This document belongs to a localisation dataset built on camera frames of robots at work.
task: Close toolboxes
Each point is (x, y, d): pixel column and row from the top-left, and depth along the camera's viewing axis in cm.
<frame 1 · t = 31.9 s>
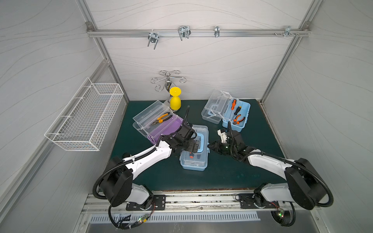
left hand: (189, 143, 83), fingers open
right hand: (207, 145, 85), fingers closed
purple toolbox clear lid: (152, 118, 98), point 11 cm above the table
large blue toolbox clear lid: (194, 161, 81), point 9 cm above the table
small blue toolbox clear lid: (216, 108, 104), point 11 cm above the table
yellow plastic goblet: (175, 101, 98), point 19 cm above the table
silver hook stand: (167, 81, 97), point 28 cm above the table
orange black pliers: (161, 119, 101), point 9 cm above the table
black orange screwdriver: (191, 155, 82), point 10 cm above the table
orange handled screwdriver: (233, 104, 109), point 10 cm above the table
small orange pliers: (235, 121, 110), on the table
black handled screwdriver: (238, 110, 116), point 2 cm above the table

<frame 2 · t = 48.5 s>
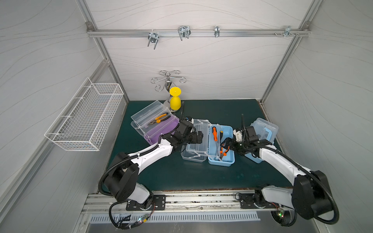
left hand: (196, 135, 84), fingers open
right hand: (226, 146, 86), fingers open
orange handled screwdriver: (214, 130, 93), point 10 cm above the table
small orange pliers: (223, 154, 92), on the table
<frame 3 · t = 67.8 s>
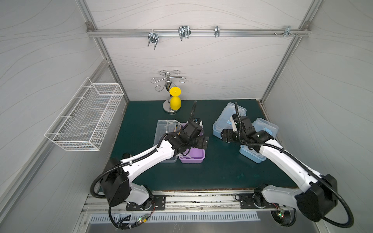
left hand: (199, 138, 78), fingers open
right hand: (228, 133, 82), fingers open
purple toolbox clear lid: (163, 126, 101), point 5 cm above the table
small blue toolbox clear lid: (221, 121, 101), point 8 cm above the table
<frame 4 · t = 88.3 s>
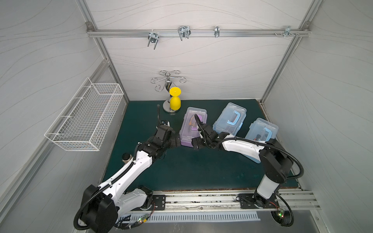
left hand: (170, 137, 81), fingers open
right hand: (198, 139, 90), fingers open
purple toolbox clear lid: (186, 136, 94), point 7 cm above the table
